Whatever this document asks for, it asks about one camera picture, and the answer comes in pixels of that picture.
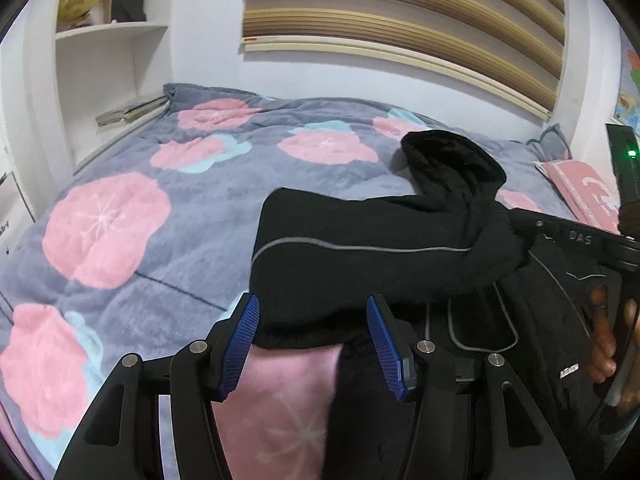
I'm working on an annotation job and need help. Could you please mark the black hooded jacket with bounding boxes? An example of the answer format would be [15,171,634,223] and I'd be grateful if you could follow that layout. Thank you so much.
[250,130,638,479]

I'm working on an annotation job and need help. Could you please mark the person's right hand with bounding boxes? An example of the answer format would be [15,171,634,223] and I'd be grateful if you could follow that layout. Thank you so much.
[587,286,639,408]

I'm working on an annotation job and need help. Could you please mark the pink patterned pillow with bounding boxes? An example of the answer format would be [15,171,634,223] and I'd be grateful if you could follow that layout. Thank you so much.
[535,159,620,234]

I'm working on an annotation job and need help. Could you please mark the grey pillow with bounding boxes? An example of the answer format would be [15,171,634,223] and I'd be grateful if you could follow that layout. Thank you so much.
[525,124,572,162]

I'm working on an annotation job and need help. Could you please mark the grey floral bed quilt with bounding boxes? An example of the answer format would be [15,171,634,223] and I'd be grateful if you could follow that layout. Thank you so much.
[0,82,576,480]

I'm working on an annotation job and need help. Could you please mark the books on lower shelf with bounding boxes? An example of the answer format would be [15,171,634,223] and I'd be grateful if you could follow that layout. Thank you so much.
[96,94,169,128]

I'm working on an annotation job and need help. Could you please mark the striped wooden headboard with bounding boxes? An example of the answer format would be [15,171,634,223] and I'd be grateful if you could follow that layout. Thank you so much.
[242,0,565,119]

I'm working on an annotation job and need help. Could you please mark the black tracker camera box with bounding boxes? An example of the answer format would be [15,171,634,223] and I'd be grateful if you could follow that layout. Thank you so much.
[606,124,640,240]

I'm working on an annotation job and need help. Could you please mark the colourful wall map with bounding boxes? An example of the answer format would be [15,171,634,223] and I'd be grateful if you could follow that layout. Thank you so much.
[614,34,640,136]

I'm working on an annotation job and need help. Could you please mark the white wall shelf unit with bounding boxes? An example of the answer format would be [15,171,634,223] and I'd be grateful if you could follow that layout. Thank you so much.
[0,0,174,221]

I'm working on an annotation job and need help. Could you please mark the black picture frame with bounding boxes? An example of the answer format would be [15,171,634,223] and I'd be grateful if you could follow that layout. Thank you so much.
[105,0,146,23]

